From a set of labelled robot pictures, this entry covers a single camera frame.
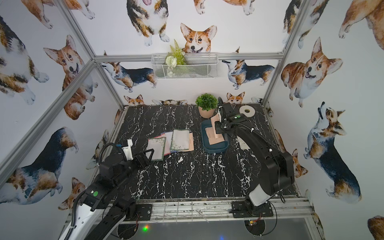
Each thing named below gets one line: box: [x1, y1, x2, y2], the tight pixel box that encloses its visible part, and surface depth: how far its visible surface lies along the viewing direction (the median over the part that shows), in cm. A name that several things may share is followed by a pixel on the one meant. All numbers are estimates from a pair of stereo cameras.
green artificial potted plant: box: [195, 93, 219, 112], surface depth 103 cm
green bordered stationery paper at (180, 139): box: [170, 129, 190, 151], surface depth 102 cm
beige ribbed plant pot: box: [198, 106, 216, 119], surface depth 112 cm
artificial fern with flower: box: [165, 39, 187, 78], surface depth 84 cm
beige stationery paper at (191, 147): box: [178, 132, 194, 152], surface depth 100 cm
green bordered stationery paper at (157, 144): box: [146, 136, 166, 161], surface depth 100 cm
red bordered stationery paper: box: [154, 131, 173, 156], surface depth 101 cm
